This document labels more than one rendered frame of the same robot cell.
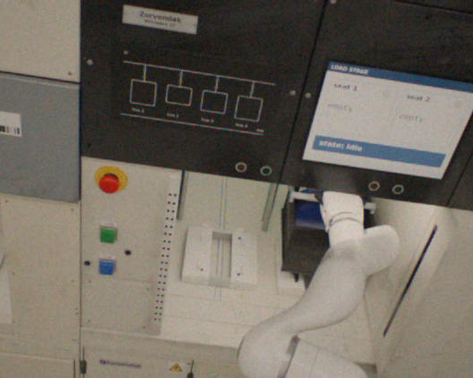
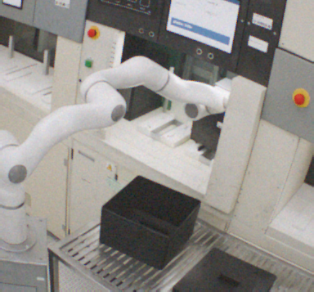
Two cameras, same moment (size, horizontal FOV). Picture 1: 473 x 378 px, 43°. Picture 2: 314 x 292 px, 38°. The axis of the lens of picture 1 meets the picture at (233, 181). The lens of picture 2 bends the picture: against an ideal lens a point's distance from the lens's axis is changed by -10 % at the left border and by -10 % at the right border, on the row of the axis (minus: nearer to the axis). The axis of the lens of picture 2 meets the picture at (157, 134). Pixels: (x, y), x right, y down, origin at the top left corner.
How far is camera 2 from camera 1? 1.32 m
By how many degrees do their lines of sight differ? 32
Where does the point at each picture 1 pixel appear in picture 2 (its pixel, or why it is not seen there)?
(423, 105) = (215, 7)
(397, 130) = (206, 20)
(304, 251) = (201, 125)
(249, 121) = (145, 6)
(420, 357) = (224, 187)
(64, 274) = (70, 85)
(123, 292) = not seen: hidden behind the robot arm
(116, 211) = (94, 50)
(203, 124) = (127, 6)
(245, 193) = not seen: hidden behind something
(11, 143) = (65, 11)
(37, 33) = not seen: outside the picture
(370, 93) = not seen: outside the picture
